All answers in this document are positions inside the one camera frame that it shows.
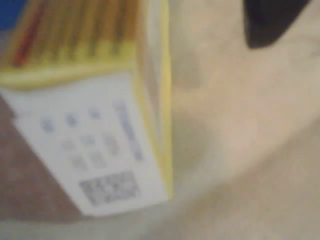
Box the yellow rectangular block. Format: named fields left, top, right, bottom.
left=0, top=0, right=175, bottom=218

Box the blue round bowl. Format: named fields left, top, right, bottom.
left=0, top=0, right=29, bottom=33

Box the beige wrinkled cloth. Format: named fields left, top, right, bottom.
left=0, top=0, right=320, bottom=240

